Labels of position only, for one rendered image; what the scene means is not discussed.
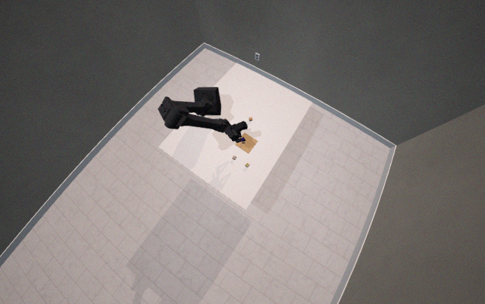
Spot tan mat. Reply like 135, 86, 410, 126
235, 132, 258, 153

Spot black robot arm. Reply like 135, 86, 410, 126
158, 91, 247, 142

